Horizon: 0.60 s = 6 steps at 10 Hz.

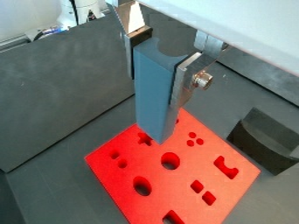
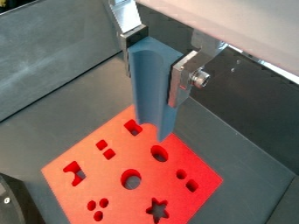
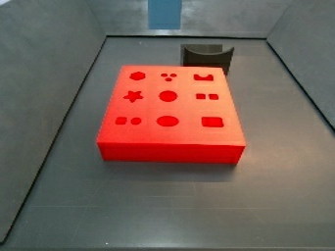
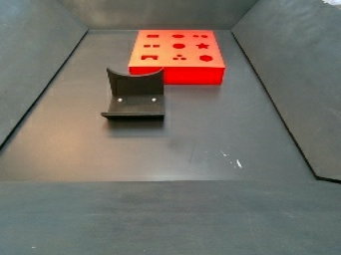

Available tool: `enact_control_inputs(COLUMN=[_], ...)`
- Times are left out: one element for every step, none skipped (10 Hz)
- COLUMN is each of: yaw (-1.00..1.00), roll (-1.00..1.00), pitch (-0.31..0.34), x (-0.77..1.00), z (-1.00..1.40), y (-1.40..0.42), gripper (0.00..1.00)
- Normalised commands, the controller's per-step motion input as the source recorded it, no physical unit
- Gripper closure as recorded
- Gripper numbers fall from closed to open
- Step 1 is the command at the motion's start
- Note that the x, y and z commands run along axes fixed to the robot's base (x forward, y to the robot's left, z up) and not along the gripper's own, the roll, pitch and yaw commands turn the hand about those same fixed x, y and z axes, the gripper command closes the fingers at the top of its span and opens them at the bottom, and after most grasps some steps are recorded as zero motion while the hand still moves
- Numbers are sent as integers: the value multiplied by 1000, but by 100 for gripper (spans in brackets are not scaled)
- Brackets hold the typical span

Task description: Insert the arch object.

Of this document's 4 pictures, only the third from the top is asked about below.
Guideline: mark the red shape sorter box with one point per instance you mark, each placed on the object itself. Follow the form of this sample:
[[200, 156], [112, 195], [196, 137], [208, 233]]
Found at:
[[172, 114]]

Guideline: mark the dark grey arch block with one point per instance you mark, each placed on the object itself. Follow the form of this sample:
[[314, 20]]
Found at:
[[206, 55]]

